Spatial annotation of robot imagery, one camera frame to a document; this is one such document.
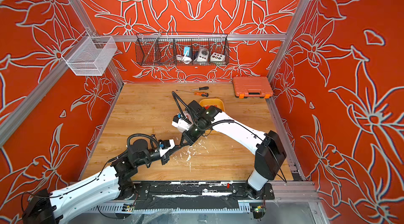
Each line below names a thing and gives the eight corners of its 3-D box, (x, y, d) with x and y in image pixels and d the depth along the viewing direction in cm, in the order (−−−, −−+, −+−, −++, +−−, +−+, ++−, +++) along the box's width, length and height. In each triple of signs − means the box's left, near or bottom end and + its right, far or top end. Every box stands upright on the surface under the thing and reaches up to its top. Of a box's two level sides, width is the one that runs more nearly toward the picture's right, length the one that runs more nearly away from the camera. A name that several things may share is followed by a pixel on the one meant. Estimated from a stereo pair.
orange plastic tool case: (236, 98, 111) (237, 94, 108) (232, 80, 123) (233, 76, 120) (272, 98, 111) (275, 94, 107) (265, 80, 123) (267, 76, 119)
